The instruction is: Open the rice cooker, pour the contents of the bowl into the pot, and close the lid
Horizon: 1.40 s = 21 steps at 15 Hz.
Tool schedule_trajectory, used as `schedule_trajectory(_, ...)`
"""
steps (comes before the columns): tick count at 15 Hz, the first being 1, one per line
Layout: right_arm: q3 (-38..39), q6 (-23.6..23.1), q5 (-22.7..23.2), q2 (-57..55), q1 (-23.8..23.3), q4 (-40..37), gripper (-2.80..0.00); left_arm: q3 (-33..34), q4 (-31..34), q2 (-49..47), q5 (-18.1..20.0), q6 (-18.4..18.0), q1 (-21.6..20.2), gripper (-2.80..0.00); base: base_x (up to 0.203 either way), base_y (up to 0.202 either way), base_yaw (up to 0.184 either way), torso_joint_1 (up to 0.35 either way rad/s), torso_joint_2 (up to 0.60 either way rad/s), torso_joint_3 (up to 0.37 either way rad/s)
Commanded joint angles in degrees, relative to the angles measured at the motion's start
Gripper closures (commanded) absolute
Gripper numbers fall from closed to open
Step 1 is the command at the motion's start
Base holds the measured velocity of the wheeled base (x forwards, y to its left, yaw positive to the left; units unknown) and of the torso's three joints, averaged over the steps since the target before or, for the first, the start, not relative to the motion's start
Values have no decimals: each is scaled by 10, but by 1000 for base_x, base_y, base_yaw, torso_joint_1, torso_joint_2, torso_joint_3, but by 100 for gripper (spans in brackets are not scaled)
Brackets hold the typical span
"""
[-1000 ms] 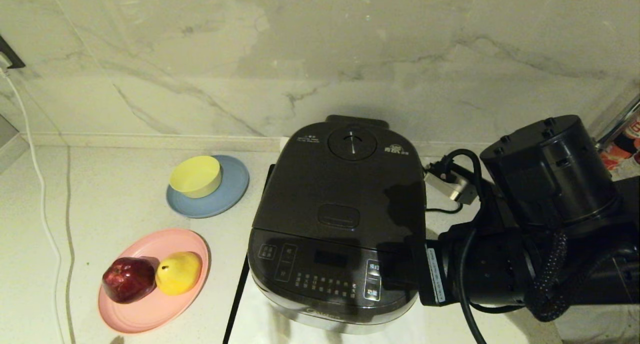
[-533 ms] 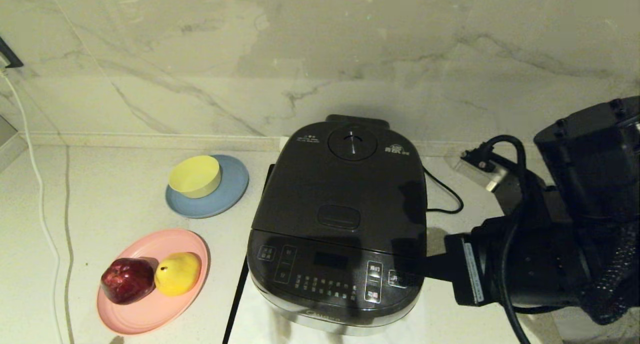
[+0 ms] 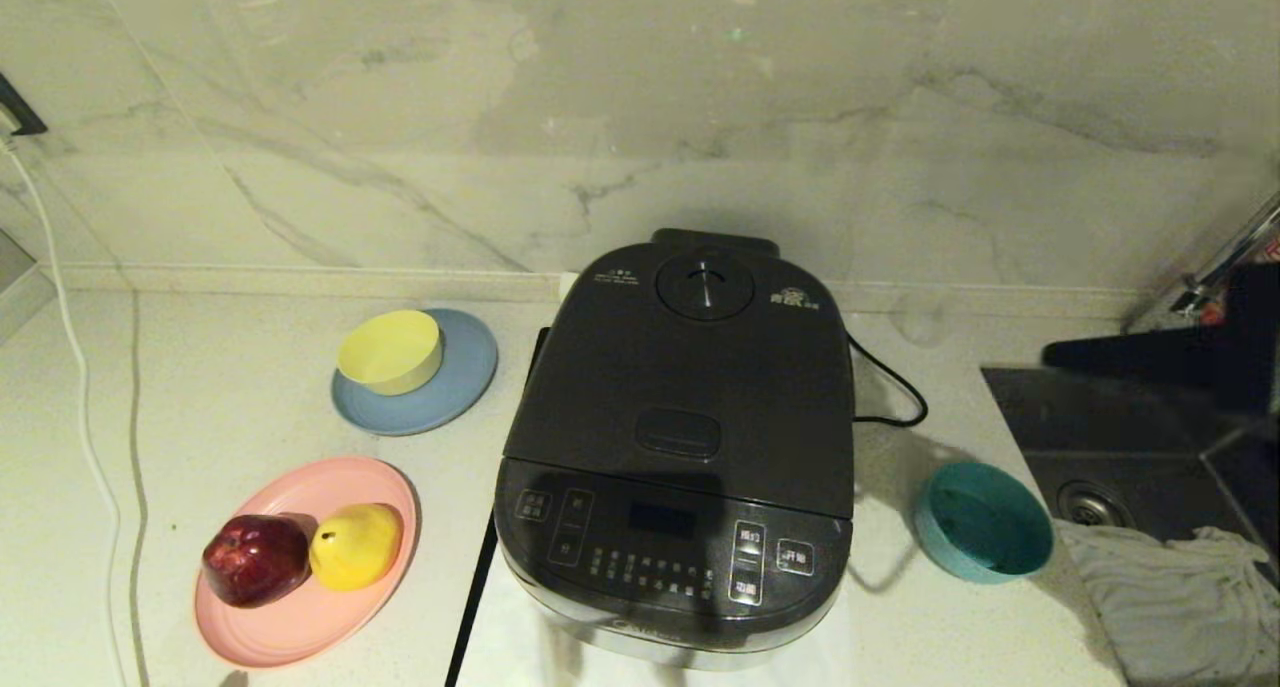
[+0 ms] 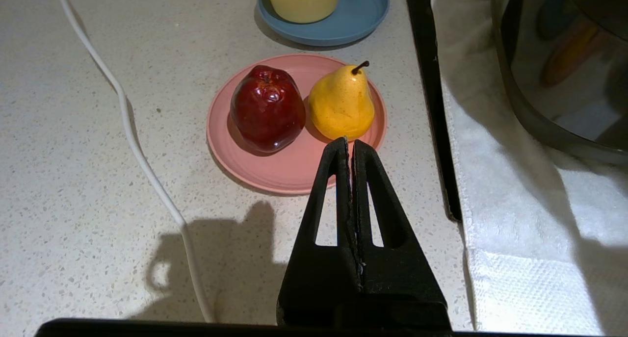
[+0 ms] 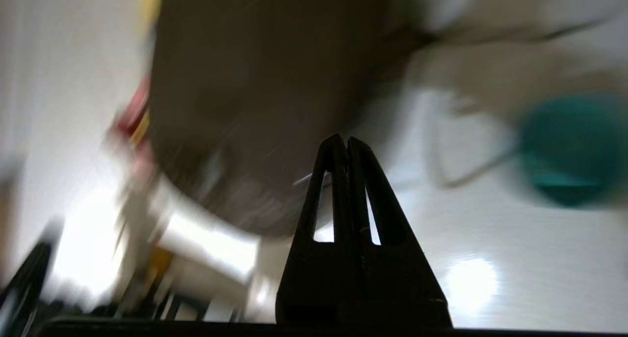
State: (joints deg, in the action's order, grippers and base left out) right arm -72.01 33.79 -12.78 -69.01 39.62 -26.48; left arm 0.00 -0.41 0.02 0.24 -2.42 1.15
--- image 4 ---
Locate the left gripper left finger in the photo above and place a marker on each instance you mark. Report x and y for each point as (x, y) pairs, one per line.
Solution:
(314, 278)

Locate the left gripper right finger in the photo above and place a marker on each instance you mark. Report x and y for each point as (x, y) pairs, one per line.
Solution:
(402, 283)

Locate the yellow bowl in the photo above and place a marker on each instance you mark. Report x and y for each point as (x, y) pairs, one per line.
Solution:
(301, 3)

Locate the black rice cooker body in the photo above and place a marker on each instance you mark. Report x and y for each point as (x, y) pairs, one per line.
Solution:
(564, 57)

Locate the pink plate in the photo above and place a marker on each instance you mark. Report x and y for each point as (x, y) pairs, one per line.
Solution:
(289, 170)

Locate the white towel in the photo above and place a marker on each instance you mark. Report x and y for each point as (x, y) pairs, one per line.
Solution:
(515, 204)

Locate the yellow pear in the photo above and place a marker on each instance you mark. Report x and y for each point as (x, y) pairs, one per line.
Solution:
(341, 106)

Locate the red apple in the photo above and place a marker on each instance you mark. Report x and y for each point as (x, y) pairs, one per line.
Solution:
(267, 109)

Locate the black flat board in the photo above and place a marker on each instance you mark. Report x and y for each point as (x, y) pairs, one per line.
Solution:
(431, 106)

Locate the blue plate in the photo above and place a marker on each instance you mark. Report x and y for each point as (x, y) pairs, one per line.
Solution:
(358, 18)

